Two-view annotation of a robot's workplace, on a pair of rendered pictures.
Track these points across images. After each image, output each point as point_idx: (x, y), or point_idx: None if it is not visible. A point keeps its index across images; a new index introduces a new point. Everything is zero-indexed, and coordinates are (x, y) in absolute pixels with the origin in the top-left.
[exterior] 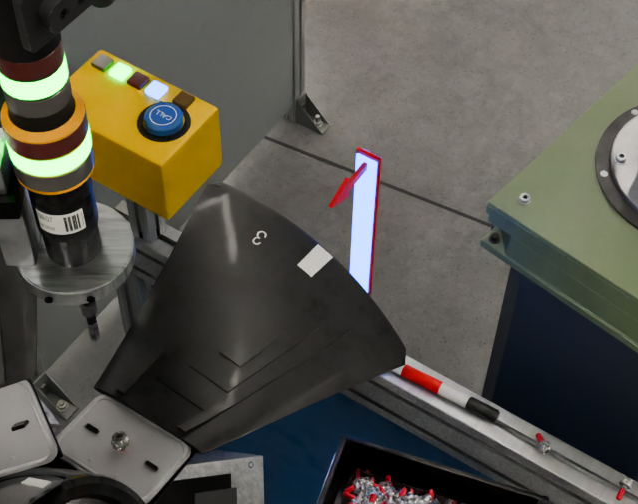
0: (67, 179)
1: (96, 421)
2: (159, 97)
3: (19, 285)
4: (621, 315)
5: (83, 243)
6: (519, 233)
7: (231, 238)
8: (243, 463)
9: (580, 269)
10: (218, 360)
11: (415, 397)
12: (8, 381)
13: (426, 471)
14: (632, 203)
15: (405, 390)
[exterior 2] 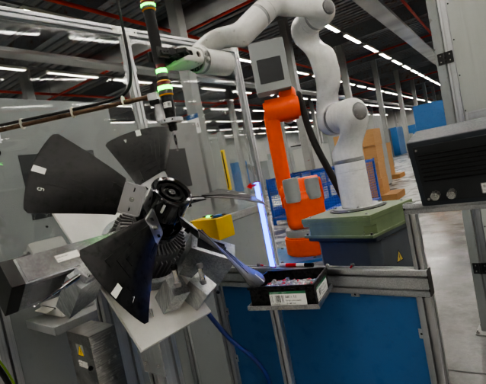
0: (167, 90)
1: None
2: None
3: (164, 155)
4: (340, 228)
5: (171, 111)
6: (310, 223)
7: (222, 191)
8: (228, 244)
9: (325, 221)
10: (214, 194)
11: (289, 269)
12: (160, 171)
13: (291, 273)
14: (338, 210)
15: (287, 268)
